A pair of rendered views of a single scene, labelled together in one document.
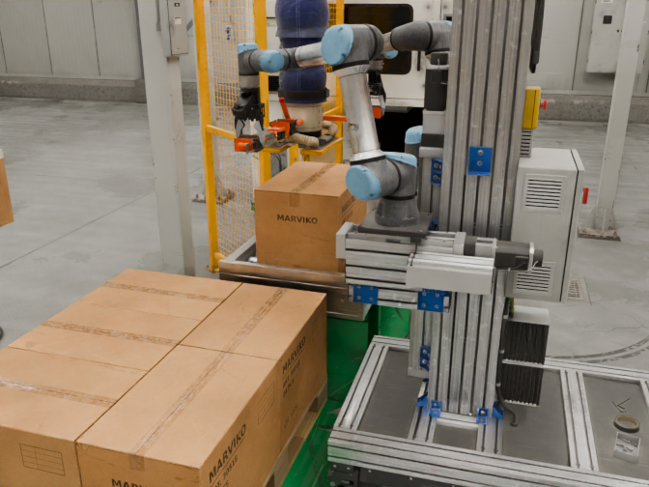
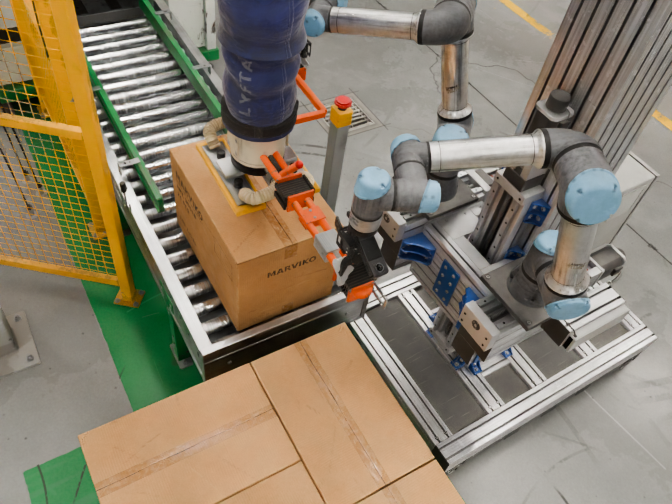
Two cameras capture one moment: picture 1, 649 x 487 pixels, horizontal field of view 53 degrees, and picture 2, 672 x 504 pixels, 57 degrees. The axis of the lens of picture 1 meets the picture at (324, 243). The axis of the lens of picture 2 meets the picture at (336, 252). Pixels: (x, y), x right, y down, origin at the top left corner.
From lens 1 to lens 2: 233 cm
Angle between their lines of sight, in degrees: 52
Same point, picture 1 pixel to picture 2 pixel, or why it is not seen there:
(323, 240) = (320, 270)
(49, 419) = not seen: outside the picture
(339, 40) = (612, 201)
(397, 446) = (492, 427)
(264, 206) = (250, 273)
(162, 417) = not seen: outside the picture
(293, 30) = (280, 48)
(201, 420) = not seen: outside the picture
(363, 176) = (583, 307)
